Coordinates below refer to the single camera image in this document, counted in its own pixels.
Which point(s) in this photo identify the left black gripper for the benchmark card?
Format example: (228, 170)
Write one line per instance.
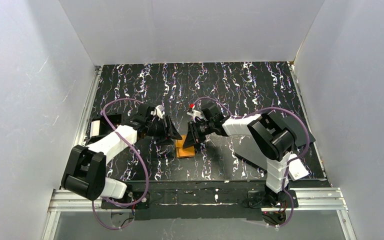
(163, 127)

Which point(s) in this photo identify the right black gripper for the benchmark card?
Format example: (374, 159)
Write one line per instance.
(196, 131)

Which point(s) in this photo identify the orange card holder wallet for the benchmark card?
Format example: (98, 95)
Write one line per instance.
(182, 152)

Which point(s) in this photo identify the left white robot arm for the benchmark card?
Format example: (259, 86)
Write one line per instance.
(85, 171)

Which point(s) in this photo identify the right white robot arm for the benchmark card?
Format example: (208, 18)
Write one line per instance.
(271, 134)

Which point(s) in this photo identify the black flat slab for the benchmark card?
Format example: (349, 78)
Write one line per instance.
(251, 154)

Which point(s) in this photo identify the white block in box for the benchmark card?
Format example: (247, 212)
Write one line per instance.
(94, 128)

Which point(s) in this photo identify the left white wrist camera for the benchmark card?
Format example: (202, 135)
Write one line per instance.
(159, 111)

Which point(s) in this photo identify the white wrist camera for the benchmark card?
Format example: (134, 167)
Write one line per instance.
(195, 114)
(159, 111)

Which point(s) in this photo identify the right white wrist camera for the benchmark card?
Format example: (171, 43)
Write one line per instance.
(195, 114)

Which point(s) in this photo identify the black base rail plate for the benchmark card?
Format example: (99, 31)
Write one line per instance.
(237, 199)

